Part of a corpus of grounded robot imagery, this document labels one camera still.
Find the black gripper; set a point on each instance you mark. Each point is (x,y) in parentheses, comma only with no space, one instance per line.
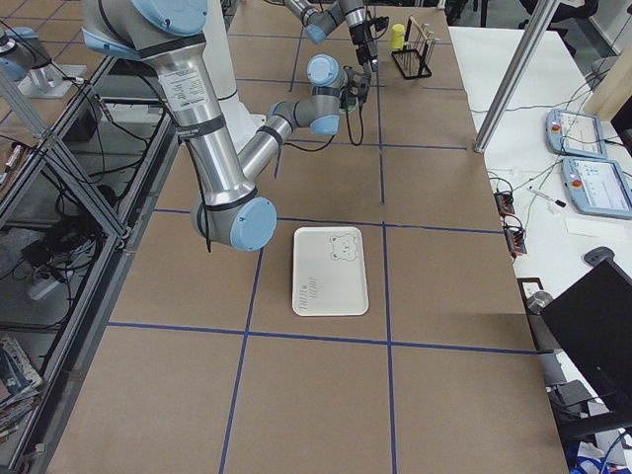
(352,92)
(361,39)

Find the light green cup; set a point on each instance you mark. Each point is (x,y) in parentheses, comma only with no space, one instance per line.
(347,105)

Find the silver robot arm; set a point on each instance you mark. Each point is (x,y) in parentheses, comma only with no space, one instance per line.
(185,43)
(319,24)

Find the yellow cup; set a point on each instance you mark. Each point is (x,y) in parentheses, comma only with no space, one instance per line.
(397,36)

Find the pale green bear tray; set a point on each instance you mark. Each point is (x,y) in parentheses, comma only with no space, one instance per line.
(328,272)

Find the steel cylinder cup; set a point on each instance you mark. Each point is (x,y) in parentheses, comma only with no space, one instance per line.
(538,301)

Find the upper orange connector box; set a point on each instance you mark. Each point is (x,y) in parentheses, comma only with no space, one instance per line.
(505,203)

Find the orange connector box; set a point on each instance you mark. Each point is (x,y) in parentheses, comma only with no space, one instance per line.
(505,203)
(515,238)

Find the upper teach pendant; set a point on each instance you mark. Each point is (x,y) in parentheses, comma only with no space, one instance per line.
(575,134)

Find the teach pendant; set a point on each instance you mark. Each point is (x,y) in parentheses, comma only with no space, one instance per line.
(597,187)
(575,134)

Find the lower orange connector box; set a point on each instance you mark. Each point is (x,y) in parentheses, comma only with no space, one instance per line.
(515,238)

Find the black marker pen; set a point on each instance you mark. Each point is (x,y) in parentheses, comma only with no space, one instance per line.
(543,195)

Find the lower teach pendant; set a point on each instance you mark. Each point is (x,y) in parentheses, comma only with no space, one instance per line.
(597,187)

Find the black monitor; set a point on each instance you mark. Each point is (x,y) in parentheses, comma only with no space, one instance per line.
(591,322)

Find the wrist black camera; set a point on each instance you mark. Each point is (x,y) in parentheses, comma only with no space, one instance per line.
(379,24)

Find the black wire cup rack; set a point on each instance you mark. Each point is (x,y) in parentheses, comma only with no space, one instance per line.
(413,57)

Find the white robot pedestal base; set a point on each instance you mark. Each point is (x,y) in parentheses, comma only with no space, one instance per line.
(241,124)

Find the aluminium frame post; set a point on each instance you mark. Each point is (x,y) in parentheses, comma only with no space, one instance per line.
(541,18)

